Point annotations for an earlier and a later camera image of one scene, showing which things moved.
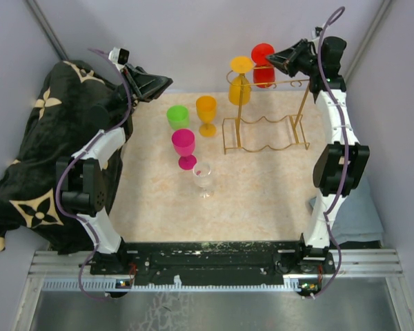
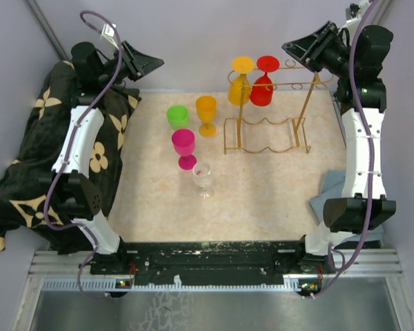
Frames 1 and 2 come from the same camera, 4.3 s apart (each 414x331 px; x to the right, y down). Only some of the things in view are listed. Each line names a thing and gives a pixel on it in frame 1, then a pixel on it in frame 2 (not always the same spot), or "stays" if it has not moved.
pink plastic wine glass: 183,141 stays
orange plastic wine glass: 239,88 stays
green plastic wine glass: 178,116 stays
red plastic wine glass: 263,70 -> 262,96
